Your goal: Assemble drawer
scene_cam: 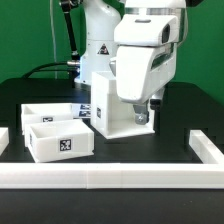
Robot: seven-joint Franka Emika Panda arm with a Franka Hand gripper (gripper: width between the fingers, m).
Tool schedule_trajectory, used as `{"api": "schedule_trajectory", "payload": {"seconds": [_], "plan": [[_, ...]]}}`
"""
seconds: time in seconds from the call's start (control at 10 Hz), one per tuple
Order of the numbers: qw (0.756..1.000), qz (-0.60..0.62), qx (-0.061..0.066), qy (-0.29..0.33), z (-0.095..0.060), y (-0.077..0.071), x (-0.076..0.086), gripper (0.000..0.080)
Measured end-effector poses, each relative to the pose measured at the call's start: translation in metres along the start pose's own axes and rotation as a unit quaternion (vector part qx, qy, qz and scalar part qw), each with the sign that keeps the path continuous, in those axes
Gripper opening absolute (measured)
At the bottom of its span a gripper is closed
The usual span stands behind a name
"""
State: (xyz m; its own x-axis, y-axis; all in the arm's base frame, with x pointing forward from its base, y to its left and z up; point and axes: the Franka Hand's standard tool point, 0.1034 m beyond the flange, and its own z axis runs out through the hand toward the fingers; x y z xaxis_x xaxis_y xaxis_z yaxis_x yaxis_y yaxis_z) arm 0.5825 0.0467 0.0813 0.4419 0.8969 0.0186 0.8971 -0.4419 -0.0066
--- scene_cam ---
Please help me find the black cable bundle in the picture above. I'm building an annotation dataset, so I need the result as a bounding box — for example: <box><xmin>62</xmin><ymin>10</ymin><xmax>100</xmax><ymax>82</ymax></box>
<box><xmin>21</xmin><ymin>61</ymin><xmax>81</xmax><ymax>80</ymax></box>

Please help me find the white drawer cabinet frame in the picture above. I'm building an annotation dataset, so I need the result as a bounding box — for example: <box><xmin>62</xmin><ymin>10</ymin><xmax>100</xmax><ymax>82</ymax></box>
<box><xmin>91</xmin><ymin>71</ymin><xmax>154</xmax><ymax>139</ymax></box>

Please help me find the marker tag sheet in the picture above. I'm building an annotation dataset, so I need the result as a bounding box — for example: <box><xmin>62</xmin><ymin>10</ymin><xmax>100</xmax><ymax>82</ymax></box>
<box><xmin>72</xmin><ymin>103</ymin><xmax>91</xmax><ymax>118</ymax></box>

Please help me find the white rail fence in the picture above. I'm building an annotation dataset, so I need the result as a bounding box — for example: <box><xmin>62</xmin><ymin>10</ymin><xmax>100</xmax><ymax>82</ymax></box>
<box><xmin>0</xmin><ymin>163</ymin><xmax>224</xmax><ymax>189</ymax></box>
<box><xmin>189</xmin><ymin>130</ymin><xmax>224</xmax><ymax>165</ymax></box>
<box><xmin>0</xmin><ymin>127</ymin><xmax>9</xmax><ymax>155</ymax></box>

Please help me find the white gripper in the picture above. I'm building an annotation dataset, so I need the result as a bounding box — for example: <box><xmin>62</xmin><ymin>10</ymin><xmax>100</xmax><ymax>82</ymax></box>
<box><xmin>112</xmin><ymin>44</ymin><xmax>177</xmax><ymax>125</ymax></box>

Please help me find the grey thin cable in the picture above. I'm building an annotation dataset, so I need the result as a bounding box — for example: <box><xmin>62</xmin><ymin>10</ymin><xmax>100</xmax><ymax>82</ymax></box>
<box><xmin>49</xmin><ymin>0</ymin><xmax>58</xmax><ymax>80</ymax></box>

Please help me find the white left rail fence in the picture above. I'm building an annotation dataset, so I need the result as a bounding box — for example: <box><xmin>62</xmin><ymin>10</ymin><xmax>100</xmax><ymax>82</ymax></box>
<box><xmin>0</xmin><ymin>127</ymin><xmax>9</xmax><ymax>155</ymax></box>

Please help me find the white rear drawer box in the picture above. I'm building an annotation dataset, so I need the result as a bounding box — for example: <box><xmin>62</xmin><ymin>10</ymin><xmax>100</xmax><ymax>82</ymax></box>
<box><xmin>21</xmin><ymin>103</ymin><xmax>73</xmax><ymax>133</ymax></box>

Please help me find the white front drawer box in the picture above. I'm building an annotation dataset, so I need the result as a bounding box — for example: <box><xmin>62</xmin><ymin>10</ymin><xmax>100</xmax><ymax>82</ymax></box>
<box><xmin>25</xmin><ymin>119</ymin><xmax>94</xmax><ymax>163</ymax></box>

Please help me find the white right rail fence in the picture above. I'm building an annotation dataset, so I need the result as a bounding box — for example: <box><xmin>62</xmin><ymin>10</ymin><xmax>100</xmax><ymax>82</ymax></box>
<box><xmin>189</xmin><ymin>130</ymin><xmax>224</xmax><ymax>165</ymax></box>

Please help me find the white front rail fence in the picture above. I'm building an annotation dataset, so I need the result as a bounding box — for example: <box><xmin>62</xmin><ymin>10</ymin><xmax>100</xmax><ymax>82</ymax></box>
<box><xmin>0</xmin><ymin>163</ymin><xmax>224</xmax><ymax>189</ymax></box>

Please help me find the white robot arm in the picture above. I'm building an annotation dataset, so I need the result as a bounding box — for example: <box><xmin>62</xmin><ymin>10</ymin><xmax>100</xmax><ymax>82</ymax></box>
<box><xmin>75</xmin><ymin>0</ymin><xmax>188</xmax><ymax>125</ymax></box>

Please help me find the white drawer box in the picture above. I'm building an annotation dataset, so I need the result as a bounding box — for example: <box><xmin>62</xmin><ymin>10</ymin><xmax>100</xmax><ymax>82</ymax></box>
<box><xmin>25</xmin><ymin>119</ymin><xmax>94</xmax><ymax>163</ymax></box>
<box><xmin>21</xmin><ymin>103</ymin><xmax>73</xmax><ymax>133</ymax></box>

